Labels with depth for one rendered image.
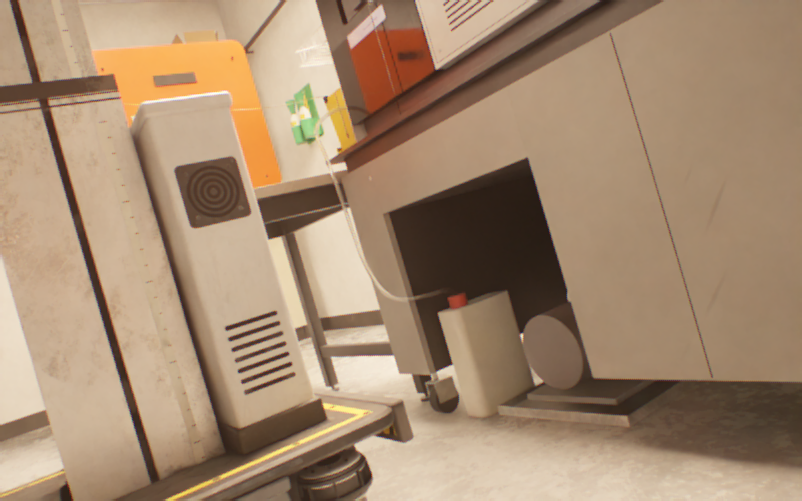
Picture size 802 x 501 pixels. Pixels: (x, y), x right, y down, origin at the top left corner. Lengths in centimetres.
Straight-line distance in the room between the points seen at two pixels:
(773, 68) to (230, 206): 69
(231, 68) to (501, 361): 106
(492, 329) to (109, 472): 105
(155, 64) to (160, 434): 117
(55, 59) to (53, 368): 37
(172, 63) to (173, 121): 101
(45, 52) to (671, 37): 81
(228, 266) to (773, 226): 70
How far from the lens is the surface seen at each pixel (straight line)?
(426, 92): 153
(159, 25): 537
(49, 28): 90
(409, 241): 161
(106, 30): 526
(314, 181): 176
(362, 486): 79
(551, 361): 146
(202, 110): 81
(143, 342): 80
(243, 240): 78
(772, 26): 94
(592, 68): 107
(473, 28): 135
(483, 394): 160
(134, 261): 81
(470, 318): 157
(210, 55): 184
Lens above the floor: 46
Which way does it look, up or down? level
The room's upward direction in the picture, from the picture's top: 17 degrees counter-clockwise
